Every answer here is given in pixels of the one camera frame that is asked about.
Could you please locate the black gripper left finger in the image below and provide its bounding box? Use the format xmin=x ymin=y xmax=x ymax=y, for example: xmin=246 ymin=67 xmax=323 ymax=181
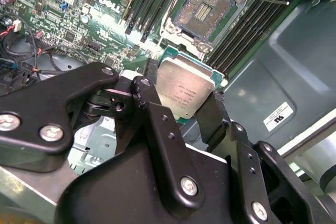
xmin=0 ymin=57 xmax=206 ymax=211

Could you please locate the silver CPU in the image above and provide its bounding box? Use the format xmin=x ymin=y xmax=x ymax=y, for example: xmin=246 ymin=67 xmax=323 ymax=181
xmin=154 ymin=46 xmax=227 ymax=125

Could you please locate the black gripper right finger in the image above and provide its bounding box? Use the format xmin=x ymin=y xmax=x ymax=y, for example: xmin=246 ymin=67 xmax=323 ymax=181
xmin=196 ymin=90 xmax=328 ymax=224

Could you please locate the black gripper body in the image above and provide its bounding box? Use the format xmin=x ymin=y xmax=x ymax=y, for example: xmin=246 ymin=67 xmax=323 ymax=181
xmin=55 ymin=136 xmax=247 ymax=224

